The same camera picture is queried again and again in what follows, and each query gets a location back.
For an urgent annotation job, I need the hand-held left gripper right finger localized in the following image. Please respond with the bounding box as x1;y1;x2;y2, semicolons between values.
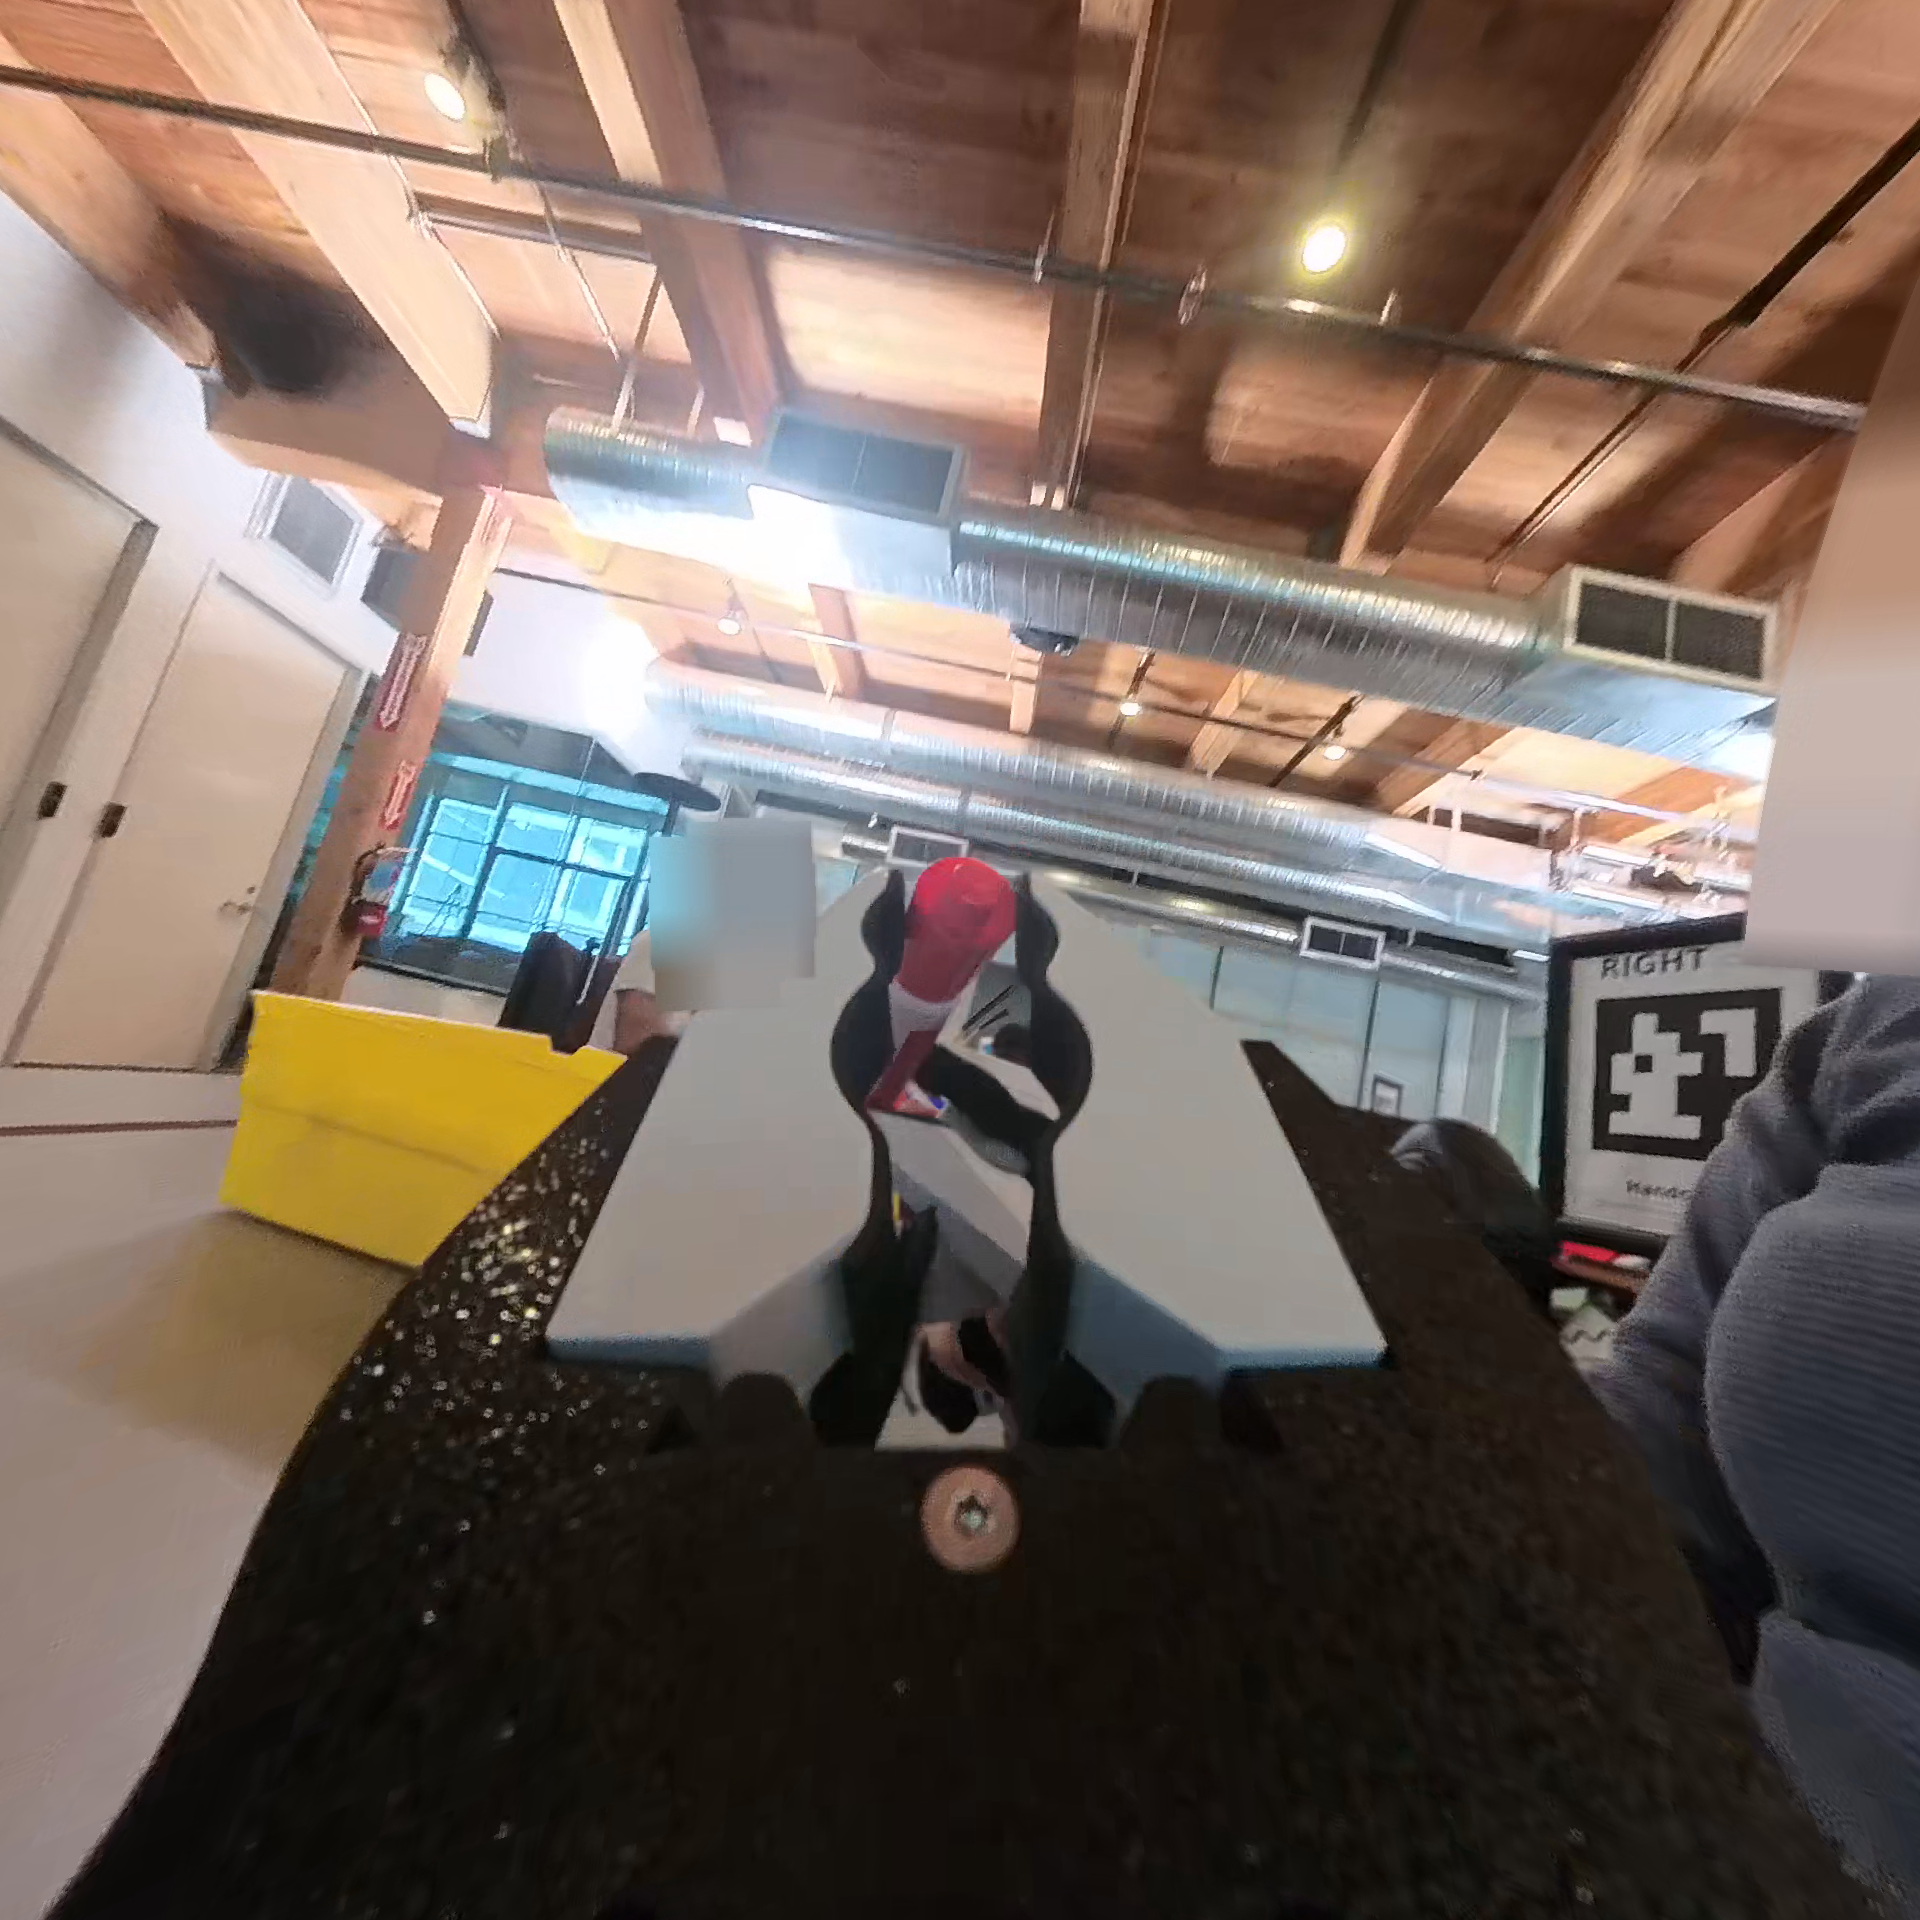
1021;875;1394;1396

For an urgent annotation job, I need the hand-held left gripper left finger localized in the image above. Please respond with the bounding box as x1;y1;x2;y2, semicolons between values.
550;868;913;1390

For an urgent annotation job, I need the red capped marker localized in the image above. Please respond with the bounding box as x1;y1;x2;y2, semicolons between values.
873;853;1021;1118

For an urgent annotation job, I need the yellow plastic bin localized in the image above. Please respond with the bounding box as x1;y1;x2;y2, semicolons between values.
220;987;627;1271

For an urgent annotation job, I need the person's right forearm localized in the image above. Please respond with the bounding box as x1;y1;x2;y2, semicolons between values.
1587;974;1920;1920

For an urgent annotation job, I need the person's right hand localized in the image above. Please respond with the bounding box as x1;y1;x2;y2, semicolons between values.
913;1314;1012;1422

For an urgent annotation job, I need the black office chair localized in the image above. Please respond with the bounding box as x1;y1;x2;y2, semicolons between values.
1385;1117;1570;1276
498;931;627;1055

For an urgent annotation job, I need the paned window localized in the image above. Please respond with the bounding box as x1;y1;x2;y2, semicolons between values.
398;794;676;964

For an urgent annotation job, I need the large black white tag sign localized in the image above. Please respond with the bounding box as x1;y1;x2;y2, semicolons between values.
1545;935;1828;1243

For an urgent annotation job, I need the white double door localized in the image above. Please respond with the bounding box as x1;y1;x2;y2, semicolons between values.
0;423;368;1079

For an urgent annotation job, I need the thin metal ceiling pipe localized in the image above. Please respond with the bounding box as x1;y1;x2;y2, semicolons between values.
0;67;1867;434

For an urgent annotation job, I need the silver ventilation duct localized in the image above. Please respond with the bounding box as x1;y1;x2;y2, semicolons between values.
640;661;1561;935
542;404;1790;745

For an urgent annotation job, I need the wooden post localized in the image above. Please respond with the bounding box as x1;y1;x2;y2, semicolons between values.
272;485;518;1002

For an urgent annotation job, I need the wall vent grille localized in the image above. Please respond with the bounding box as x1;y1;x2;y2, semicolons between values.
246;470;371;586

